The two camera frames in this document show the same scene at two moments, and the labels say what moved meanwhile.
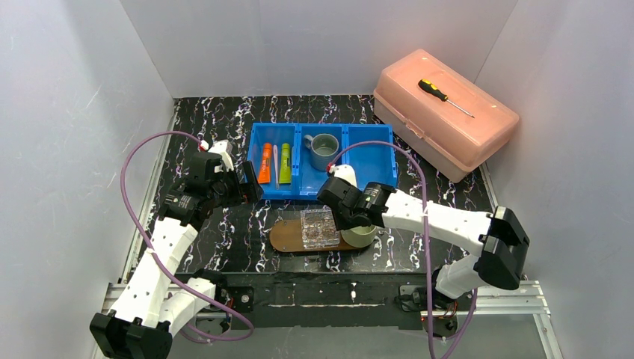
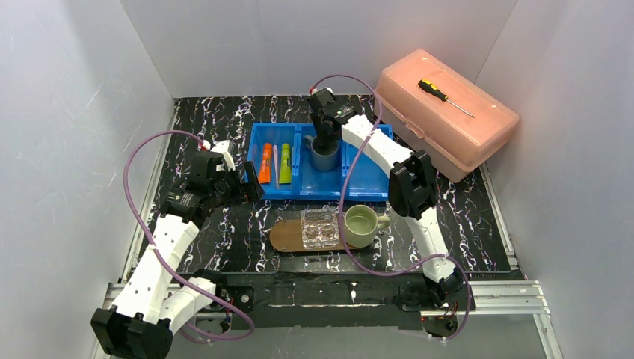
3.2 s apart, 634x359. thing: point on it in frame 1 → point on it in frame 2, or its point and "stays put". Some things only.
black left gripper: (243, 186) stays put
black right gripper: (342, 217) → (324, 131)
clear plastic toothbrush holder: (318, 228) stays put
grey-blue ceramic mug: (323, 147) stays put
